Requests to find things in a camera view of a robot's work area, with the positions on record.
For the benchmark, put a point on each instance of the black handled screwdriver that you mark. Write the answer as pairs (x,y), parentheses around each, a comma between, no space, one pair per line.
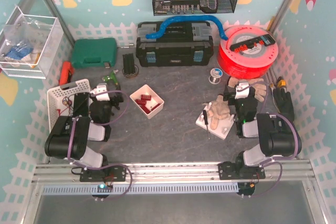
(205,117)

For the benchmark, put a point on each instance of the black battery holder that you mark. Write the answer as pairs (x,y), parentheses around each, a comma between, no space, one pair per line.
(130,69)

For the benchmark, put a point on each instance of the red tubing spool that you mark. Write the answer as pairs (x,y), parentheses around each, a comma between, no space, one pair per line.
(248,64)

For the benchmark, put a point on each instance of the white spring tray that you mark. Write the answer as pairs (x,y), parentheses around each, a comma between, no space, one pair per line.
(145,89)

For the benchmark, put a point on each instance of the clear acrylic wall box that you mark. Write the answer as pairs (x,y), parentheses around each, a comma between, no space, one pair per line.
(44,33)

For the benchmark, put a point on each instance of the black socket holder rail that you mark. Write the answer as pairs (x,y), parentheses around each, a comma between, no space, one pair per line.
(264,40)

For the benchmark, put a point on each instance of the green toy drill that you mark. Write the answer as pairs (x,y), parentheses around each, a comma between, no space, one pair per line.
(112,77)

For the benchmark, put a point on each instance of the orange utility knife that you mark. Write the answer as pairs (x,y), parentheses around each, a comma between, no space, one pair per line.
(67,71)

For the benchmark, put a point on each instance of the green plastic case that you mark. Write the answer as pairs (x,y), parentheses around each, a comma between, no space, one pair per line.
(94,53)

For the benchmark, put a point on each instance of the blue white gloves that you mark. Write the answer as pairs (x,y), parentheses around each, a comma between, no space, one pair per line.
(20,52)

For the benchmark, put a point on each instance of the black rubber glove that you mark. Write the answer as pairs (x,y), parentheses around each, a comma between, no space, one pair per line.
(283,102)

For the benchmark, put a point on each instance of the solder wire spool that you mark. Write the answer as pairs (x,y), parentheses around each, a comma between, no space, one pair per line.
(215,76)

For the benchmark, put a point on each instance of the yellow handled tool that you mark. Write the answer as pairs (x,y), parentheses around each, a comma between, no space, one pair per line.
(280,83)

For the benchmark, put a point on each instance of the white peg board fixture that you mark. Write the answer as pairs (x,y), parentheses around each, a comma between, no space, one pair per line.
(223,125)

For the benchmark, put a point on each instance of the black tool box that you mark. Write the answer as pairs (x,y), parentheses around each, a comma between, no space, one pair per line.
(182,44)

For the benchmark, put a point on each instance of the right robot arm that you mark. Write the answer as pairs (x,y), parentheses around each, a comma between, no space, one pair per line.
(277,135)

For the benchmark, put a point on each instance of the beige work glove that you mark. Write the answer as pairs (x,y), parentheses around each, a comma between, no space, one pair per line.
(219,110)
(260,88)

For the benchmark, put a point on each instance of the black circuit board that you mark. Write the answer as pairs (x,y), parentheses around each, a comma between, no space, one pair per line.
(81,104)

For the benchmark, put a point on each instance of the white perforated basket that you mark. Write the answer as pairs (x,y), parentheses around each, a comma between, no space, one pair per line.
(60,99)

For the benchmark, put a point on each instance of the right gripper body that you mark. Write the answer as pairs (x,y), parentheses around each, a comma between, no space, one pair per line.
(230,97)

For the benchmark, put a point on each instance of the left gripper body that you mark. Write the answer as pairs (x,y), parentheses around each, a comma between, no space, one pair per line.
(115,99)

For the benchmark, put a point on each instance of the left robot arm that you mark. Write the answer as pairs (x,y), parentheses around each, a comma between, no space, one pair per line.
(88,120)

